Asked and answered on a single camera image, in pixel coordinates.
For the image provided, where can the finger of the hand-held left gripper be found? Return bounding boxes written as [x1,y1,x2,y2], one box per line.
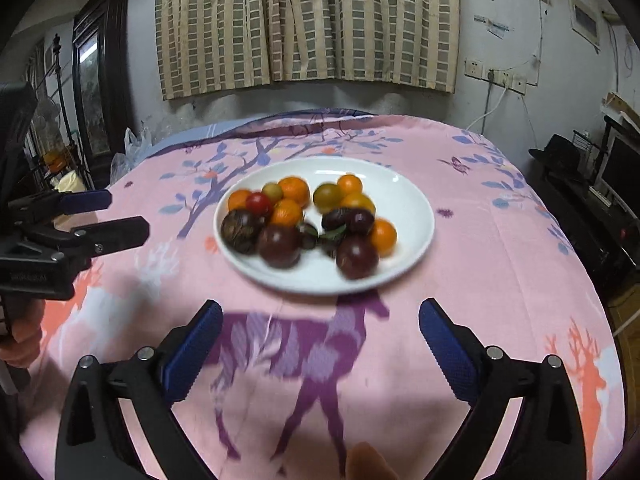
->
[7,189,112,226]
[29,215,150,257]

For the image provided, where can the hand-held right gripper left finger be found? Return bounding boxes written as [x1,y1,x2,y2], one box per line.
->
[54,299,224,480]

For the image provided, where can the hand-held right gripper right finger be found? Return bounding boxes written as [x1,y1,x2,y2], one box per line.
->
[418,298,586,480]

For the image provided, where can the large wrinkled passion fruit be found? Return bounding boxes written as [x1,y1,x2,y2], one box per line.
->
[220,209,261,254]

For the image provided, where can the bumpy mandarin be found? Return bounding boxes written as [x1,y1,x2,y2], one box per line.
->
[228,188,254,212]

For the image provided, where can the small orange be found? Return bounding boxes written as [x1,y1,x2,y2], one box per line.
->
[369,218,399,255]
[277,175,311,207]
[337,173,364,197]
[271,198,305,229]

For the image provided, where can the large dark red plum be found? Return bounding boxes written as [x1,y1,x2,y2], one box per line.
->
[258,224,302,269]
[335,233,380,280]

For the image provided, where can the red cherry with stem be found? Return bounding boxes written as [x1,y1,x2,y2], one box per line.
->
[245,192,274,219]

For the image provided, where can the white oval plate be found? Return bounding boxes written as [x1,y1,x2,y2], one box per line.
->
[213,158,435,295]

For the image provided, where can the small dark plum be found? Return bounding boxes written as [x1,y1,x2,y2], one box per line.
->
[347,208,375,234]

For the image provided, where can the large orange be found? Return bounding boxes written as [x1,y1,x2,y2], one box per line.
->
[342,192,376,216]

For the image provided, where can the yellow-green orange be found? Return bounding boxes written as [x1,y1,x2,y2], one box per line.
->
[313,183,344,214]

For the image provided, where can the person's left hand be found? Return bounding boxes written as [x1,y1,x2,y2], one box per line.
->
[0,300,47,367]

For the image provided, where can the person's right hand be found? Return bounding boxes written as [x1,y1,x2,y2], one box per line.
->
[347,442,389,480]

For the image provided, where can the clear plastic bag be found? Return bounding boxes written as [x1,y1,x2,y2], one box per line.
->
[109,126,154,184]

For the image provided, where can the pink printed deer cloth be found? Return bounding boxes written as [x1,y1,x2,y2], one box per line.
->
[20,112,628,480]

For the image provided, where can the dark wooden cabinet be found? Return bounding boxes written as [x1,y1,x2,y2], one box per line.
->
[71,0,136,188]

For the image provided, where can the dark dried fruit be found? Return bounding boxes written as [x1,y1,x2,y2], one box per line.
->
[321,208,351,234]

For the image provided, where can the black side desk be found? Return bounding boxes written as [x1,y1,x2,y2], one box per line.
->
[529,115,640,288]

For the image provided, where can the black hat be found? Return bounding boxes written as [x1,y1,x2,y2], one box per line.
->
[528,133,587,182]

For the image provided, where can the computer monitor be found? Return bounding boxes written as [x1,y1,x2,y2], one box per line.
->
[599,131,640,207]

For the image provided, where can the beige checked curtain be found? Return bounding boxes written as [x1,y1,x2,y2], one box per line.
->
[154,0,460,101]

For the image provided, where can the white power cable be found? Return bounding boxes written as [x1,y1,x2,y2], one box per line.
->
[466,79,507,134]

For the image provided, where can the white wall sockets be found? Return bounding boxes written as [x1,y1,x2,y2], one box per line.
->
[463,57,529,95]

